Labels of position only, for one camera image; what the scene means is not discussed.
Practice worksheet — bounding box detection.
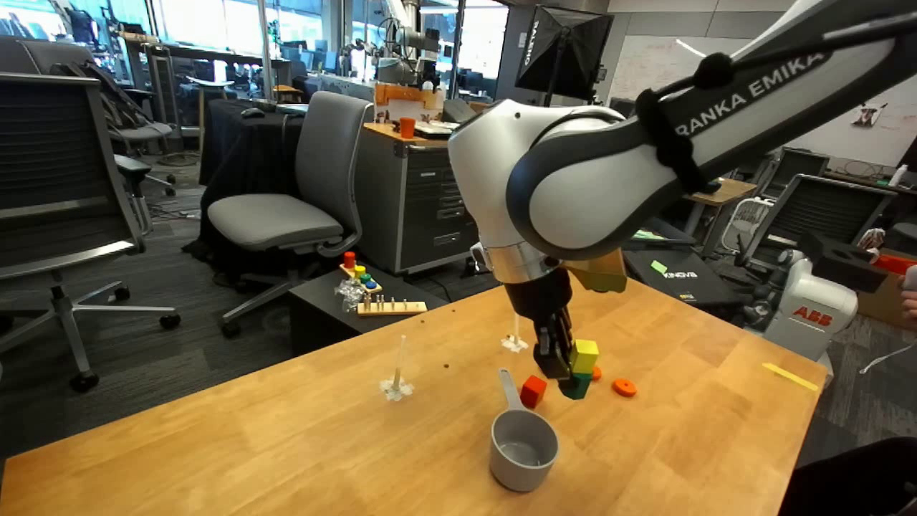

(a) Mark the low black side table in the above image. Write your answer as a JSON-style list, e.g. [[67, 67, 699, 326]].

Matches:
[[283, 266, 463, 355]]

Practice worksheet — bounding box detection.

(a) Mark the black framed screen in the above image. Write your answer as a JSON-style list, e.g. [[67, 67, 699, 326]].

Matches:
[[742, 168, 901, 266]]

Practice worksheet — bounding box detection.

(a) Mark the black work table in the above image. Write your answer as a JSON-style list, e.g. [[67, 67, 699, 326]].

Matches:
[[625, 241, 769, 310]]

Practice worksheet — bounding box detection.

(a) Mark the black photo softbox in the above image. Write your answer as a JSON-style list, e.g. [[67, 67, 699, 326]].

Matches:
[[513, 6, 616, 107]]

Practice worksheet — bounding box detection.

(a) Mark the grey office chair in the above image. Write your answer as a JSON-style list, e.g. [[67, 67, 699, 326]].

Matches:
[[205, 88, 375, 337]]

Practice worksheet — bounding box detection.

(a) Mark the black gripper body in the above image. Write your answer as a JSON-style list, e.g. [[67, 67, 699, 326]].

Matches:
[[503, 266, 579, 332]]

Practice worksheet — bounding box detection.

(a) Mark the grey drawer cabinet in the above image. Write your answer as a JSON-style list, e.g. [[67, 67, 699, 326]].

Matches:
[[354, 120, 481, 280]]

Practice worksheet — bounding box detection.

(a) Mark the green toy cube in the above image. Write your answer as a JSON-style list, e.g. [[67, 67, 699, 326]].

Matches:
[[560, 370, 597, 402]]

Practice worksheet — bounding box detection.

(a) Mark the grey jug with handle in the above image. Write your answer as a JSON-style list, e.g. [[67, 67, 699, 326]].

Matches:
[[488, 368, 563, 495]]

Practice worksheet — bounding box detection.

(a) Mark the clear plastic bag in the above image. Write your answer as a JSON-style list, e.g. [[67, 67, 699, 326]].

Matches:
[[334, 280, 374, 315]]

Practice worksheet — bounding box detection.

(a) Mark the colourful wooden stacking toy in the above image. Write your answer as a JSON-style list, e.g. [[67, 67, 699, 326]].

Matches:
[[338, 250, 384, 297]]

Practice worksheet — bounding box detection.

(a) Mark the yellow toy cube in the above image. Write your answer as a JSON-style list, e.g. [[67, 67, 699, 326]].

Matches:
[[567, 337, 602, 376]]

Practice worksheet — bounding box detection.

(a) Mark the black swivel office chair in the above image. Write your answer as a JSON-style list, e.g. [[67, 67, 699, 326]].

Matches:
[[0, 69, 183, 396]]

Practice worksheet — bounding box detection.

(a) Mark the red toy cube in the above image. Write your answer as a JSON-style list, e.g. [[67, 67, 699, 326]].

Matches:
[[518, 373, 551, 413]]

